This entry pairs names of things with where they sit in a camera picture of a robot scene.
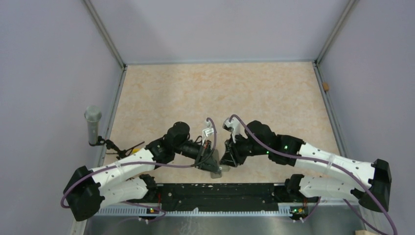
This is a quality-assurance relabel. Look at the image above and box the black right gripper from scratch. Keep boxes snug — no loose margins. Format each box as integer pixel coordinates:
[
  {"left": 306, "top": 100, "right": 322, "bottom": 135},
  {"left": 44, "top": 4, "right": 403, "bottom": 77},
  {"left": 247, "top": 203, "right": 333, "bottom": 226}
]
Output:
[{"left": 220, "top": 132, "right": 270, "bottom": 167}]

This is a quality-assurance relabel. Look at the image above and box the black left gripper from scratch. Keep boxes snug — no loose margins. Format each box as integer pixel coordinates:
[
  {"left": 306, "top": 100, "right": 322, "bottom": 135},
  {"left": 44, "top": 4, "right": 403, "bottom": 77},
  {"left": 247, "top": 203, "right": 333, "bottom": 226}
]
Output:
[{"left": 174, "top": 140, "right": 221, "bottom": 174}]

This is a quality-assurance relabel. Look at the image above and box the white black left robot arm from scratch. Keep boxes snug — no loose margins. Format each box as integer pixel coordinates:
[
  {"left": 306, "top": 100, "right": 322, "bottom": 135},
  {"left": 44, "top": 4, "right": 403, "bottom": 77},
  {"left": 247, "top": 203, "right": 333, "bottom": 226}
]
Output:
[{"left": 61, "top": 117, "right": 221, "bottom": 221}]

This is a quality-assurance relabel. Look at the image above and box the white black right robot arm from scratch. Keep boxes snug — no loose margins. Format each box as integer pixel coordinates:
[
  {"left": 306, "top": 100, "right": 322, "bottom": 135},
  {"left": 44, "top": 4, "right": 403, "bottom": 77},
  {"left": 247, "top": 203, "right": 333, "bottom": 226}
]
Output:
[{"left": 220, "top": 118, "right": 392, "bottom": 212}]

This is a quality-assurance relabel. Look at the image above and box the small tan block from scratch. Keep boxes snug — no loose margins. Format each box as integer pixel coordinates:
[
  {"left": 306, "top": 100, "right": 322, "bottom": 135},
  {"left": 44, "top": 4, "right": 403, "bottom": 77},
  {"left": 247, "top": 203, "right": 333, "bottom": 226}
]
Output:
[{"left": 322, "top": 82, "right": 330, "bottom": 92}]

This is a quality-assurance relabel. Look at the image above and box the grey microphone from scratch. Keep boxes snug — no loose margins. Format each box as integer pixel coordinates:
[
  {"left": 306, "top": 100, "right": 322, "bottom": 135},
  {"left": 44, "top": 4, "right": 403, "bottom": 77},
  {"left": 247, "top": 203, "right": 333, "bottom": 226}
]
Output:
[{"left": 84, "top": 105, "right": 102, "bottom": 146}]

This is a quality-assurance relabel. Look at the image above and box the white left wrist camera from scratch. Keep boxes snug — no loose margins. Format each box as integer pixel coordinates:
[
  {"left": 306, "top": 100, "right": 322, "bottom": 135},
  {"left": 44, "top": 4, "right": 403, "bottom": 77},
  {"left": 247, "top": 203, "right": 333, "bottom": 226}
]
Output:
[{"left": 202, "top": 118, "right": 216, "bottom": 140}]

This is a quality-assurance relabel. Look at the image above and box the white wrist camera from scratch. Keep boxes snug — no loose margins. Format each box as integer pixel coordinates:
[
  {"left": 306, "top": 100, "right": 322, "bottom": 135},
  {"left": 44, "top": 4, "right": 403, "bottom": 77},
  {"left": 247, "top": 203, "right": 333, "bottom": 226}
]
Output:
[
  {"left": 222, "top": 117, "right": 246, "bottom": 143},
  {"left": 202, "top": 118, "right": 216, "bottom": 140}
]

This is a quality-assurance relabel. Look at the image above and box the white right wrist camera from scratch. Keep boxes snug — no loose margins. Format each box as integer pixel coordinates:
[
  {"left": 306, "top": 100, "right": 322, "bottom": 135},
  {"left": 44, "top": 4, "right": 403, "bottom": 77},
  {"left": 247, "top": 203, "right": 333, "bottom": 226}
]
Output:
[{"left": 222, "top": 117, "right": 246, "bottom": 143}]

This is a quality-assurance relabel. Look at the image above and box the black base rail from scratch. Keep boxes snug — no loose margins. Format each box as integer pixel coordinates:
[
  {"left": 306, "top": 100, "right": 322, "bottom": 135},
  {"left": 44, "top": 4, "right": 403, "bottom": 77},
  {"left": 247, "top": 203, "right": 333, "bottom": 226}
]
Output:
[{"left": 133, "top": 183, "right": 318, "bottom": 212}]

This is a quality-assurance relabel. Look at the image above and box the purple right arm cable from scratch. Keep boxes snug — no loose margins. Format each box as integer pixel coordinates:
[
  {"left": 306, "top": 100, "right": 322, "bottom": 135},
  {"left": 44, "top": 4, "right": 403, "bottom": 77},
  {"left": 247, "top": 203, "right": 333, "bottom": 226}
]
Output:
[{"left": 228, "top": 114, "right": 398, "bottom": 235}]

